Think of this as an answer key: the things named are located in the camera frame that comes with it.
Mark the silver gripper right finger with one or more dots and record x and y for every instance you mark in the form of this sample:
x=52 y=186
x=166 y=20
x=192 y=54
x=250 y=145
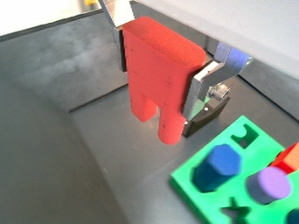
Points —
x=228 y=63

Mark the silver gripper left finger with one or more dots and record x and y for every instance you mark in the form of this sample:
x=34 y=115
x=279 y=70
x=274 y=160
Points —
x=119 y=14

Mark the red two-legged block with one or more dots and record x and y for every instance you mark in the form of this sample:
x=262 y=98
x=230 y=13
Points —
x=162 y=59

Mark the green shape sorter board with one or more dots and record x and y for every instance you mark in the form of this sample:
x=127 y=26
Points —
x=228 y=205

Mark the black curved holder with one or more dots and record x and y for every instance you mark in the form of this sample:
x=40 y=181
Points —
x=204 y=117

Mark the tall blue hexagonal prism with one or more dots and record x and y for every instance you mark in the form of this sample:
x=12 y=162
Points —
x=218 y=168

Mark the red cube block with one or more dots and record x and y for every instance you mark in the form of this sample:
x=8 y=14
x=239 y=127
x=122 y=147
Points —
x=287 y=159

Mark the purple cylinder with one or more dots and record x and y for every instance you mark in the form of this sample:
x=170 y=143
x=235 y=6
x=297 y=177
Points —
x=269 y=185

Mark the blue cylinder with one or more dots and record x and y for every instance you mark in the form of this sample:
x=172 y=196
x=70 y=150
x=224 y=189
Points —
x=293 y=217

